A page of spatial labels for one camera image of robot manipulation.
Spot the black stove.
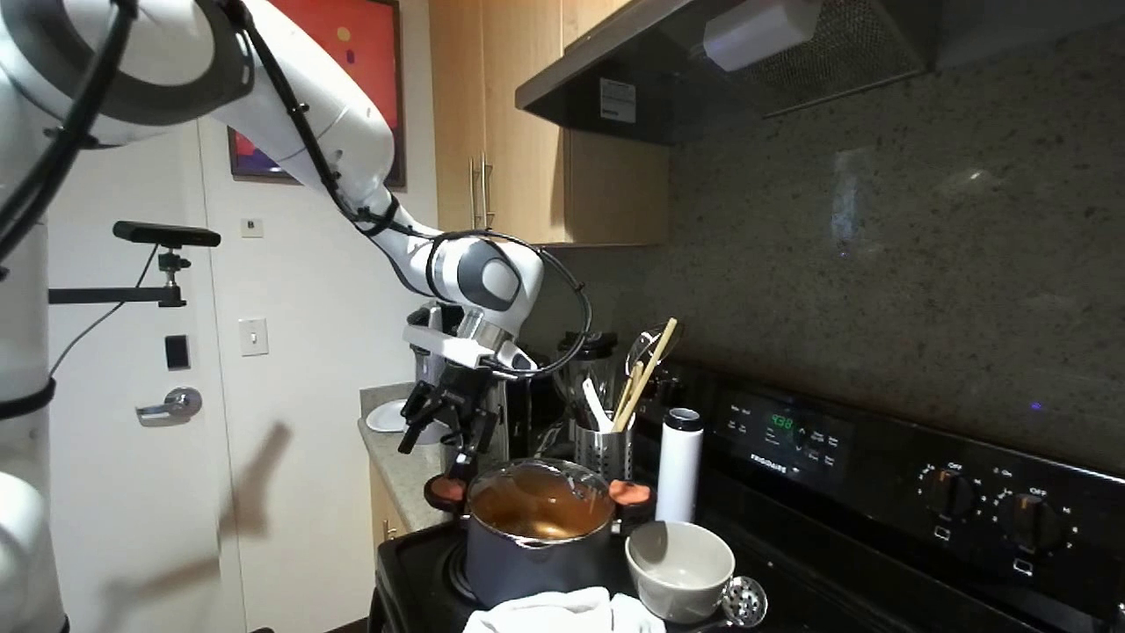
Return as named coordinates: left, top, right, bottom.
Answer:
left=369, top=374, right=1125, bottom=633

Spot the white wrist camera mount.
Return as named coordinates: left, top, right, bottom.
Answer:
left=402, top=322, right=542, bottom=383

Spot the white plate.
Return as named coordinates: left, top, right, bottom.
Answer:
left=362, top=399, right=414, bottom=441

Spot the dark steel cooking pot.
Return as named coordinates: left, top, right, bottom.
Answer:
left=461, top=456, right=625, bottom=609

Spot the metal whisk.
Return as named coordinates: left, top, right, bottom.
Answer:
left=621, top=327, right=660, bottom=383

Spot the white ceramic bowl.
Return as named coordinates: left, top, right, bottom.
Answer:
left=621, top=516, right=739, bottom=628

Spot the white bottle with black cap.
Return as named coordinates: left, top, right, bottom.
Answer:
left=653, top=406, right=707, bottom=526

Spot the clear glass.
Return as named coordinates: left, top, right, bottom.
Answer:
left=714, top=572, right=774, bottom=633

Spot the black bar camera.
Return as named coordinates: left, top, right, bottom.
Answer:
left=110, top=218, right=226, bottom=252

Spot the silver door handle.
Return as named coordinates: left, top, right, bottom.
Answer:
left=135, top=383, right=209, bottom=428

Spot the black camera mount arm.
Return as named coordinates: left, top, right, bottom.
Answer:
left=47, top=245, right=191, bottom=312

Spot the black camera cable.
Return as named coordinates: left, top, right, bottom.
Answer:
left=47, top=243, right=163, bottom=381

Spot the white light switch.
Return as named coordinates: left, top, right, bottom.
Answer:
left=235, top=312, right=274, bottom=359

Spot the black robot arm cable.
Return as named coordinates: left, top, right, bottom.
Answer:
left=0, top=0, right=594, bottom=383

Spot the light wooden wall cabinet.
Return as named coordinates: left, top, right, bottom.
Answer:
left=427, top=0, right=676, bottom=252

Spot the white spatula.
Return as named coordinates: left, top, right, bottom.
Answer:
left=581, top=377, right=618, bottom=436

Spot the red painting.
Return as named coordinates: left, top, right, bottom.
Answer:
left=226, top=0, right=407, bottom=188

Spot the dark range hood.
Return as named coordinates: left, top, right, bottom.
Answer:
left=512, top=0, right=1125, bottom=153

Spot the steel utensil holder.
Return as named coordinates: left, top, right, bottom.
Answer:
left=570, top=414, right=637, bottom=489

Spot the white cloth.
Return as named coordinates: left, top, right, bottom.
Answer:
left=461, top=584, right=669, bottom=633

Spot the orange pot handle cover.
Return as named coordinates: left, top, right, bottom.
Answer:
left=422, top=470, right=472, bottom=513
left=610, top=475, right=653, bottom=511

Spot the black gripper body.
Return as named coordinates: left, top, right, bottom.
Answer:
left=406, top=374, right=508, bottom=436

